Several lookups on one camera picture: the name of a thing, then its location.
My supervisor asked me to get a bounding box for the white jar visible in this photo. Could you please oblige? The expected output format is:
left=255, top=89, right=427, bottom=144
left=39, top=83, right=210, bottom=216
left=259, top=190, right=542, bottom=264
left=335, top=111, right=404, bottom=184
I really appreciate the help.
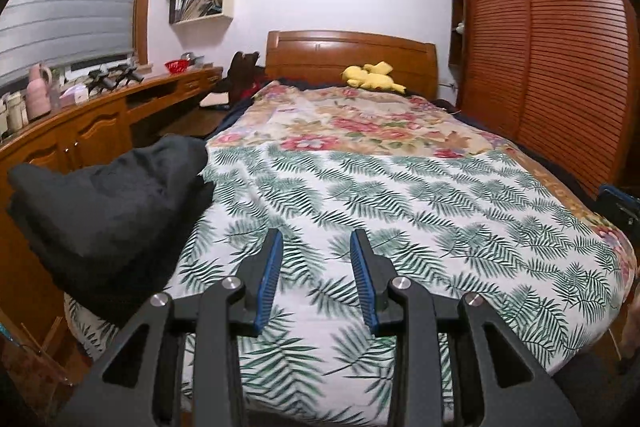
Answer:
left=6, top=92, right=29, bottom=132

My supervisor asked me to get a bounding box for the wooden desk with cabinets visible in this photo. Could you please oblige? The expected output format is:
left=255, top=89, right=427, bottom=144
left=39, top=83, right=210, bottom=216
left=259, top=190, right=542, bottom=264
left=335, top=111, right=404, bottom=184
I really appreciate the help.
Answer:
left=0, top=67, right=225, bottom=344

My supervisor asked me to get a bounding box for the leaf print bedsheet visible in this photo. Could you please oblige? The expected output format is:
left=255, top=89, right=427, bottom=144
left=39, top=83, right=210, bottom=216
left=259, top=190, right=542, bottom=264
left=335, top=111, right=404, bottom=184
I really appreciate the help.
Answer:
left=65, top=142, right=632, bottom=427

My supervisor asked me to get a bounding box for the yellow plush toy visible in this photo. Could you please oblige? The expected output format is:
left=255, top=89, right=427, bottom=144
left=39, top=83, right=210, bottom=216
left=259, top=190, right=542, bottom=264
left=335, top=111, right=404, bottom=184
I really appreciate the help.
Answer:
left=341, top=62, right=407, bottom=94

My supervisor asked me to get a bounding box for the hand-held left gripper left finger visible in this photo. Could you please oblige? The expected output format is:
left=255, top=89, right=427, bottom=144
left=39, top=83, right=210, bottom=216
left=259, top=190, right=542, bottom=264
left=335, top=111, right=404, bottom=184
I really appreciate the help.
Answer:
left=65, top=228, right=284, bottom=427

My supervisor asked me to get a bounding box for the pink tissue box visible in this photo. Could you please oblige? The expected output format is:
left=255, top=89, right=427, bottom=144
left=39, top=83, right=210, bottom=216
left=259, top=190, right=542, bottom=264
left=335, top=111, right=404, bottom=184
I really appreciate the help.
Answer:
left=59, top=88, right=89, bottom=108

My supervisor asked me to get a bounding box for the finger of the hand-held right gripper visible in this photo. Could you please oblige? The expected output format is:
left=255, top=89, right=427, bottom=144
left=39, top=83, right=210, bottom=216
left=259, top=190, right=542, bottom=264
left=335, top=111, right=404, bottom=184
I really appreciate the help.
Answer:
left=597, top=184, right=640, bottom=229

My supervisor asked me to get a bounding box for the black clamp tool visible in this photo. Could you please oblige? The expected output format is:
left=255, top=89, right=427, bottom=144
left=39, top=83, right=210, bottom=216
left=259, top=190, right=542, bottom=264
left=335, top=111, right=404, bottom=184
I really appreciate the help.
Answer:
left=87, top=67, right=116, bottom=94
left=112, top=63, right=145, bottom=84

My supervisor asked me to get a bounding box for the white paper pad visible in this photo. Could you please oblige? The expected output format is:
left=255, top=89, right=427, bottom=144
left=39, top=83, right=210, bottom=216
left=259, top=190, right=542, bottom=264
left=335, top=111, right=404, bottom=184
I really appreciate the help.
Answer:
left=200, top=92, right=231, bottom=110

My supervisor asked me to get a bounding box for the black jacket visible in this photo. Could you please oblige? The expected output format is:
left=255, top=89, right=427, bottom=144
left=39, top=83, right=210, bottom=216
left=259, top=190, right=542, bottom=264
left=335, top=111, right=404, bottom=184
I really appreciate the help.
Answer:
left=6, top=134, right=216, bottom=268

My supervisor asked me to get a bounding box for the wooden louvered wardrobe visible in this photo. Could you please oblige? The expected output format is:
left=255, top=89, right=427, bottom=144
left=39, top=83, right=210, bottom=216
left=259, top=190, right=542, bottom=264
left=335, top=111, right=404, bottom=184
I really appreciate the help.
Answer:
left=447, top=0, right=640, bottom=204

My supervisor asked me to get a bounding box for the pink vase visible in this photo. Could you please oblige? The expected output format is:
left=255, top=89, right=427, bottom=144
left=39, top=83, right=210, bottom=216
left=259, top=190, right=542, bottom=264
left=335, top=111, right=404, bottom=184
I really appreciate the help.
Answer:
left=27, top=63, right=53, bottom=118

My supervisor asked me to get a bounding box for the floral blanket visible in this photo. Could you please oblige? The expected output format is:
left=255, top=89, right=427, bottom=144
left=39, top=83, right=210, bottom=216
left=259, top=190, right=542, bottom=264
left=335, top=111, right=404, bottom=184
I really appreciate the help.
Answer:
left=207, top=81, right=636, bottom=258

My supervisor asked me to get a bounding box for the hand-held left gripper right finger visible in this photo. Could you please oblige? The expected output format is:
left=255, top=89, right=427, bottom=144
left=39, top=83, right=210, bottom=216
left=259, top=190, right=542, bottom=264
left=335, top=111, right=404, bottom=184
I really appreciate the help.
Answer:
left=349, top=229, right=583, bottom=427

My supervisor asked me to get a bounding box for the grey window blind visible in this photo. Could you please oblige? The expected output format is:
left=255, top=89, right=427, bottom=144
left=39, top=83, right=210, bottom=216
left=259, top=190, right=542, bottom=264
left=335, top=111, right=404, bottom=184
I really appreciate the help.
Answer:
left=0, top=0, right=154, bottom=88

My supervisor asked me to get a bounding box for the dark brown chair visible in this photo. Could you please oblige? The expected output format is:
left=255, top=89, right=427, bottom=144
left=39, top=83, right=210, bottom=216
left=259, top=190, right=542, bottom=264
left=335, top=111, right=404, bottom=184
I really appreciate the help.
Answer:
left=227, top=52, right=266, bottom=100

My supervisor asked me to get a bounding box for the wooden bed headboard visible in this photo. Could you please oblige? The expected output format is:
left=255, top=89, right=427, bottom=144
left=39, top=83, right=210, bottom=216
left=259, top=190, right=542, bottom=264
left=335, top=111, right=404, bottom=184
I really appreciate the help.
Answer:
left=265, top=30, right=439, bottom=100

